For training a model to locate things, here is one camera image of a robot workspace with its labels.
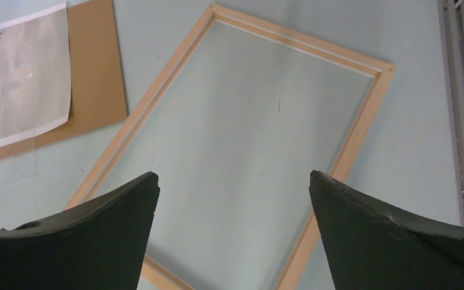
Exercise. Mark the light wooden picture frame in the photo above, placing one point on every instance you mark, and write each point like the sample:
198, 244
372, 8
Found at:
232, 125

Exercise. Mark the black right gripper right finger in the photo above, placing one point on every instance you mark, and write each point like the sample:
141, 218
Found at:
371, 244

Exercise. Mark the brown backing board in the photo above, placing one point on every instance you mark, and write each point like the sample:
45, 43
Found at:
97, 91

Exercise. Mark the printed photo with white border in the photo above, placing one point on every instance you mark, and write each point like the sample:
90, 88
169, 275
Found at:
35, 74

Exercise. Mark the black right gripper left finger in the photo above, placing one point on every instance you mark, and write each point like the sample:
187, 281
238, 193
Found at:
99, 244

